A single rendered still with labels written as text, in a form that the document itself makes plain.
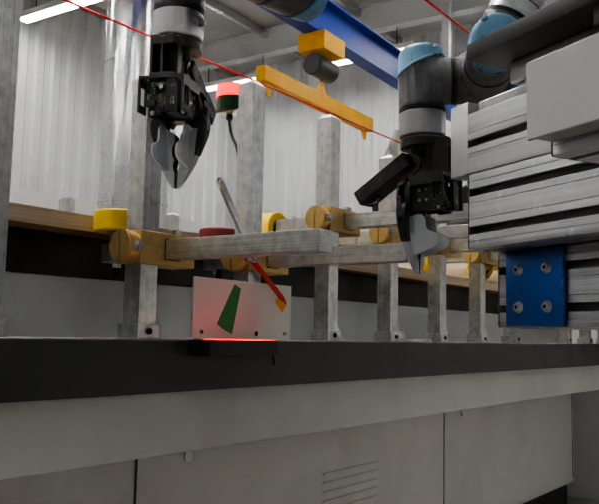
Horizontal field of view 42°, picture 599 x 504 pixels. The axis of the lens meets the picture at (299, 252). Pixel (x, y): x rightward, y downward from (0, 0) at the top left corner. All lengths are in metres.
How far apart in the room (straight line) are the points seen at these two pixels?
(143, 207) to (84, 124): 9.60
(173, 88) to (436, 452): 1.65
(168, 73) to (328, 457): 1.15
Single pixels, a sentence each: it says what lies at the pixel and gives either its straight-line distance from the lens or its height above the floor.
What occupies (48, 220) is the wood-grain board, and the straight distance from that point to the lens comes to 1.30.
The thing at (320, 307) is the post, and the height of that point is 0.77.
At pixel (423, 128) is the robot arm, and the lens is 1.26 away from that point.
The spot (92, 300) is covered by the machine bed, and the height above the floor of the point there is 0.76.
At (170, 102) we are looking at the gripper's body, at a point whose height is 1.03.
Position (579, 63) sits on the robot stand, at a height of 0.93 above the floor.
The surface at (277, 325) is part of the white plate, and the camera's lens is 1.43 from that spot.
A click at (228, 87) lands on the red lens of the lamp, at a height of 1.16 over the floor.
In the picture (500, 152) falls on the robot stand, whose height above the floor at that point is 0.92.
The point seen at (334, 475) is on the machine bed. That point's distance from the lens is 2.03.
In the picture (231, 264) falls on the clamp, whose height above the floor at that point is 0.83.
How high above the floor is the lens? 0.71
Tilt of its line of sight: 6 degrees up
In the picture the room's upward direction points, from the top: 1 degrees clockwise
